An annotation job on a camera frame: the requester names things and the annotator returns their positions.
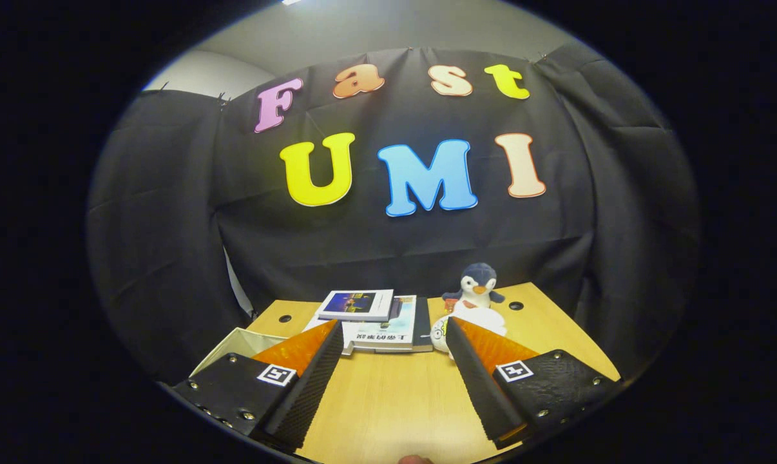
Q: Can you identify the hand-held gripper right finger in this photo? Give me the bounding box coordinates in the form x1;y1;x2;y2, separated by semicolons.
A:
445;317;623;450

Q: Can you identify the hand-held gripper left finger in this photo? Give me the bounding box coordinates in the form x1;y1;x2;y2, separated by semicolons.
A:
171;320;345;452

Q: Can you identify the green fabric storage box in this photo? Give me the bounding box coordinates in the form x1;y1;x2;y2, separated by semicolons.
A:
189;327;289;378

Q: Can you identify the white seal plush toy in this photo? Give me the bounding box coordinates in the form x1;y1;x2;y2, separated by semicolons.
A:
430;308;508;360

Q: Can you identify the black book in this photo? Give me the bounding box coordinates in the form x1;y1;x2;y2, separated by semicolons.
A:
376;296;434;354

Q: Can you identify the night photo cover book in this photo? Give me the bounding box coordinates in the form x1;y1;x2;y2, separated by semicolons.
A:
315;289;396;323

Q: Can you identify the penguin plush toy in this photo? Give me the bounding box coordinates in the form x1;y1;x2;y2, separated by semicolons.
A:
441;262;506;310

